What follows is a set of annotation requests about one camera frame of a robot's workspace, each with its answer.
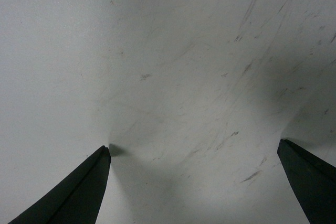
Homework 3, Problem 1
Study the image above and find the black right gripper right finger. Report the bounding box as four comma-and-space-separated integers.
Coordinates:
277, 139, 335, 223

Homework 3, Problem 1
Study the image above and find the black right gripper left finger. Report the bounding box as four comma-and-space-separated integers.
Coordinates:
10, 146, 111, 223

